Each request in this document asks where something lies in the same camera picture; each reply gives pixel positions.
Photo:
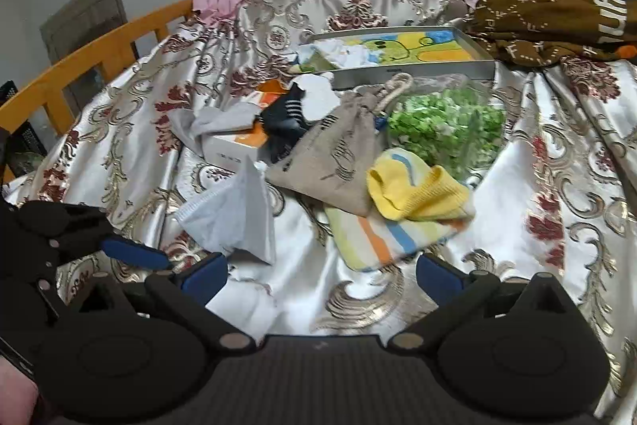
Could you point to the floral satin bedspread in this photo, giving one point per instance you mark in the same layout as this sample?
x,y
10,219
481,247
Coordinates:
x,y
149,106

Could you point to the white and orange box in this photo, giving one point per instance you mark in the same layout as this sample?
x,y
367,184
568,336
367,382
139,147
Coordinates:
x,y
224,151

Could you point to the yellow knitted cloth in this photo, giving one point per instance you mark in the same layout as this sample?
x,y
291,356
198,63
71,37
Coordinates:
x,y
418,196

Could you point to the grey panelled door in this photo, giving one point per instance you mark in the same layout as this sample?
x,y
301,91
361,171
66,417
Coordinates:
x,y
84,21

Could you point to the white baby cloth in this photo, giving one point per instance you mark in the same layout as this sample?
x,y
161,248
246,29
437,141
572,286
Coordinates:
x,y
343,54

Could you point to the grey tray with cartoon lining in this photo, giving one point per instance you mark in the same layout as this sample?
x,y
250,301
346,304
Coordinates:
x,y
423,71

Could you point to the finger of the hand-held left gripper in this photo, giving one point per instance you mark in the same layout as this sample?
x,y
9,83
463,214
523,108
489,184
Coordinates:
x,y
64,217
134,253

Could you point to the brown printed cloth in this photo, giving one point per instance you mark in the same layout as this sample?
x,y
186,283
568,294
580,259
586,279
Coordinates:
x,y
537,11

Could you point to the white fluffy cloth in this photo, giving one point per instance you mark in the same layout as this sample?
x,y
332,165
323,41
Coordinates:
x,y
318,99

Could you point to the small orange object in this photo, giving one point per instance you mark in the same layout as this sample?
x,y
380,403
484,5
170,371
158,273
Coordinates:
x,y
627,51

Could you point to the white sock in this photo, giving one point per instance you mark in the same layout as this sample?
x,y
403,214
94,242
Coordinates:
x,y
234,216

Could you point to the beige sock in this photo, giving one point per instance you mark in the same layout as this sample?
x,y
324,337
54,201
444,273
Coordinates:
x,y
328,156

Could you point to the wooden bed rail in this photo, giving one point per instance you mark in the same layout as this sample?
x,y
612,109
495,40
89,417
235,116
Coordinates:
x,y
50,81

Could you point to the grey sock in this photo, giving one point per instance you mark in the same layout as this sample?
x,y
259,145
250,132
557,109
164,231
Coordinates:
x,y
219,119

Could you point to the yellow striped sock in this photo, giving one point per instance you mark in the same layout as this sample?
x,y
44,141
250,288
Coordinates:
x,y
378,236

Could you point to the clear bag of green pieces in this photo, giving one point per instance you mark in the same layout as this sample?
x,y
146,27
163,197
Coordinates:
x,y
438,126

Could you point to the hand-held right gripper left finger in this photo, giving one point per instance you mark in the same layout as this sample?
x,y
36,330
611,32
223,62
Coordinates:
x,y
204,278

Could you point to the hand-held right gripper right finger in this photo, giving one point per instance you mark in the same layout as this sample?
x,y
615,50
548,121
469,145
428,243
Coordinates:
x,y
438,275

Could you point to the black striped sock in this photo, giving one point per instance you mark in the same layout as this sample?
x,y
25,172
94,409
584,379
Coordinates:
x,y
283,116

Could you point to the person's left hand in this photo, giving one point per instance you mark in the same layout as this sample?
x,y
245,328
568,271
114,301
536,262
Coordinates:
x,y
15,395

